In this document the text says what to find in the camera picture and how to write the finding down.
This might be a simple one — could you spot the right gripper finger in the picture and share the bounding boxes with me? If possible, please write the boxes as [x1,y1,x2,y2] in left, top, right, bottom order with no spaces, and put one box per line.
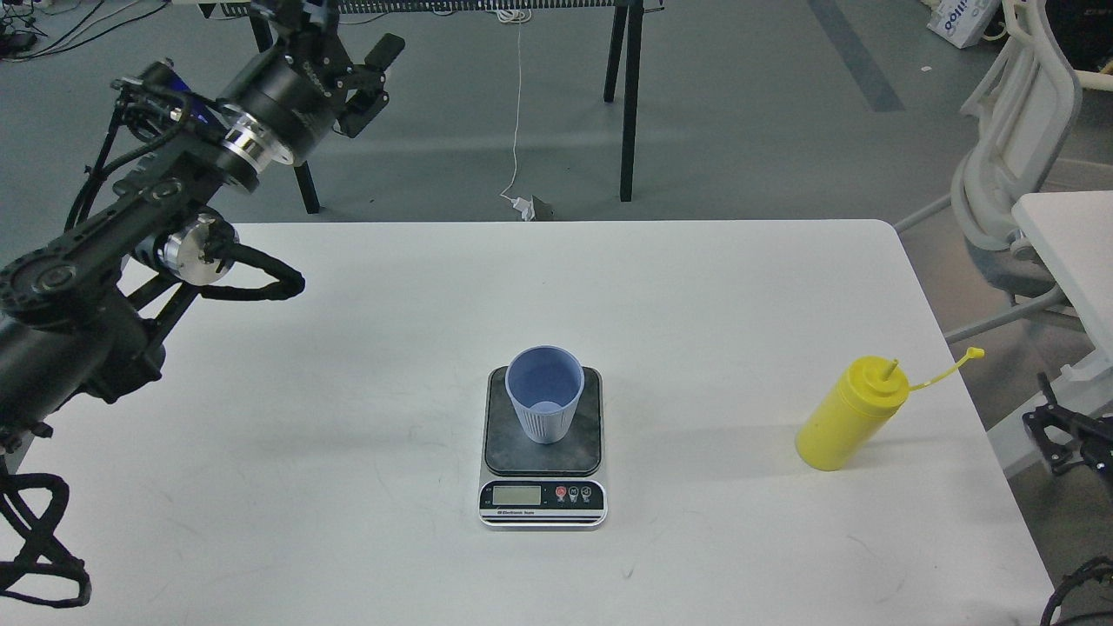
[1022,372,1112,478]

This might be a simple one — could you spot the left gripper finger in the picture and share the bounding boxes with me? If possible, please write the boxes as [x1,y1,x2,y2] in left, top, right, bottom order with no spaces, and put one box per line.
[335,33,406,138]
[253,1,349,75]

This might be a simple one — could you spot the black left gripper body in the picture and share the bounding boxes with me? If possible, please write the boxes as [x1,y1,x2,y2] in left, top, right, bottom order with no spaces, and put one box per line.
[220,43,349,168]

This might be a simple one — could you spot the yellow squeeze bottle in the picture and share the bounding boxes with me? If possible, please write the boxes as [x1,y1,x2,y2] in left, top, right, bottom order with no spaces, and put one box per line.
[795,346,985,471]

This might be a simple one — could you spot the blue plastic cup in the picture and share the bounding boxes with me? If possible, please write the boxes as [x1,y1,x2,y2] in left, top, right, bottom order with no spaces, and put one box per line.
[504,345,587,444]

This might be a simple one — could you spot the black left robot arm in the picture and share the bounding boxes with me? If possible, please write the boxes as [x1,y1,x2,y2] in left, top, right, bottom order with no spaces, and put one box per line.
[1,1,405,609]

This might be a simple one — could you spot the digital kitchen scale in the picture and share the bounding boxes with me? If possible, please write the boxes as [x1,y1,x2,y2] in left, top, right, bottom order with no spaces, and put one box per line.
[477,366,610,530]

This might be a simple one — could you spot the white power adapter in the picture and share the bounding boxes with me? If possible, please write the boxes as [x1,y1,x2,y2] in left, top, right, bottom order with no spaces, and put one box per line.
[511,196,557,222]

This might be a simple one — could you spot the white side table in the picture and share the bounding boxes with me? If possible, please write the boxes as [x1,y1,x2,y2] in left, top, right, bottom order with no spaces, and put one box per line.
[991,190,1113,475]

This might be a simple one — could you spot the black trestle table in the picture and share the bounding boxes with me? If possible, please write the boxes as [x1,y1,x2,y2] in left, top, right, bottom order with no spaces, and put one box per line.
[198,0,669,215]

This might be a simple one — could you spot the white office chair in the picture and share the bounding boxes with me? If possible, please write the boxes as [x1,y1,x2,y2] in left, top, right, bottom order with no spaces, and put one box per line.
[895,1,1084,344]

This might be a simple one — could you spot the white printed bag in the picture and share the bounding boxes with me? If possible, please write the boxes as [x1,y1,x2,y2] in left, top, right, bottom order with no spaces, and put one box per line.
[926,0,1002,49]

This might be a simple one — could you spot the white hanging cable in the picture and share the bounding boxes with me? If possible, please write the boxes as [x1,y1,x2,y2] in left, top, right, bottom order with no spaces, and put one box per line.
[496,7,533,211]

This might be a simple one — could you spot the floor cables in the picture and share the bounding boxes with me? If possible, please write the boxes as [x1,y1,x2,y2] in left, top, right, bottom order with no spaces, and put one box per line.
[0,0,149,62]

